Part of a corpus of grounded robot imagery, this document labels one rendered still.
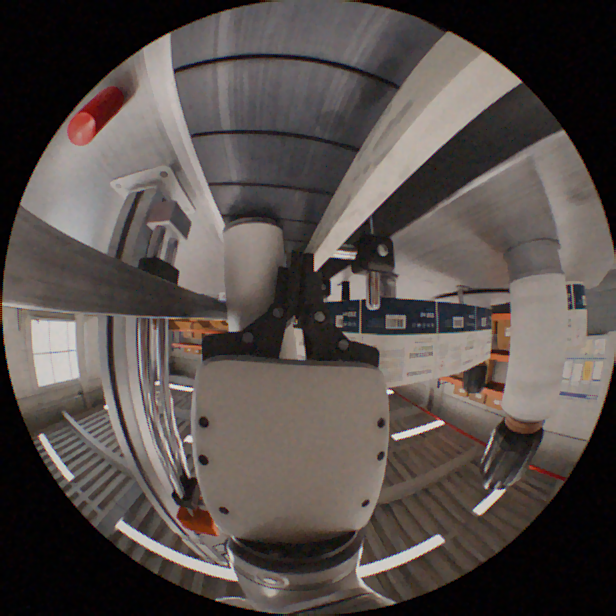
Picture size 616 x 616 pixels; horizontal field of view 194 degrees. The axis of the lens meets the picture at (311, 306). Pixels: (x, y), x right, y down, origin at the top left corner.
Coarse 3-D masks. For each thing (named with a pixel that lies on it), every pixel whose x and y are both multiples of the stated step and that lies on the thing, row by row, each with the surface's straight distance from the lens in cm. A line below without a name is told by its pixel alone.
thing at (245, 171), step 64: (320, 0) 8; (192, 64) 10; (256, 64) 8; (320, 64) 8; (384, 64) 8; (192, 128) 10; (256, 128) 10; (320, 128) 9; (256, 192) 13; (320, 192) 12
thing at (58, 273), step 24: (24, 216) 4; (24, 240) 4; (48, 240) 4; (72, 240) 5; (24, 264) 4; (48, 264) 4; (72, 264) 5; (96, 264) 5; (120, 264) 6; (24, 288) 4; (48, 288) 4; (72, 288) 5; (96, 288) 5; (120, 288) 6; (144, 288) 6; (168, 288) 8; (72, 312) 5; (96, 312) 5; (120, 312) 6; (144, 312) 6; (168, 312) 8; (192, 312) 10; (216, 312) 13
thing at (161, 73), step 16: (144, 48) 10; (160, 48) 10; (160, 64) 10; (160, 80) 10; (160, 96) 10; (176, 96) 10; (160, 112) 11; (176, 112) 10; (176, 128) 11; (176, 144) 12; (192, 144) 11; (192, 160) 12; (192, 176) 13; (208, 192) 14; (208, 208) 16
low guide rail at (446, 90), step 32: (448, 32) 7; (448, 64) 6; (480, 64) 5; (416, 96) 6; (448, 96) 5; (480, 96) 6; (384, 128) 7; (416, 128) 6; (448, 128) 6; (384, 160) 6; (416, 160) 6; (352, 192) 8; (384, 192) 7; (320, 224) 12; (352, 224) 9; (320, 256) 13
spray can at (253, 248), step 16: (240, 224) 14; (256, 224) 14; (272, 224) 14; (224, 240) 15; (240, 240) 13; (256, 240) 13; (272, 240) 14; (224, 256) 14; (240, 256) 13; (256, 256) 13; (272, 256) 13; (224, 272) 14; (240, 272) 13; (256, 272) 13; (272, 272) 13; (240, 288) 13; (256, 288) 12; (272, 288) 13; (240, 304) 13; (256, 304) 12; (240, 320) 13; (288, 336) 14; (288, 352) 14
